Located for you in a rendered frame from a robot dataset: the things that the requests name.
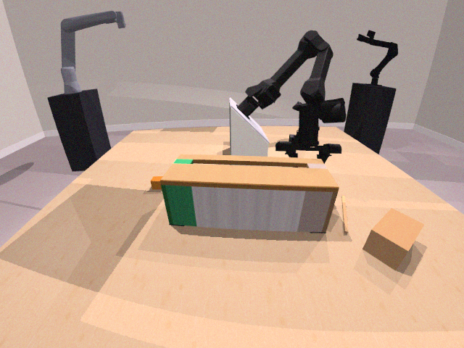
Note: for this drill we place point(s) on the tan cube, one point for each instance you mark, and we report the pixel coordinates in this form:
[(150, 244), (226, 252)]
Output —
[(391, 238)]

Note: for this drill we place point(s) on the orange bar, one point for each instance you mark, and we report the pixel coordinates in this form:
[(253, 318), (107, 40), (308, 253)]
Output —
[(155, 182)]

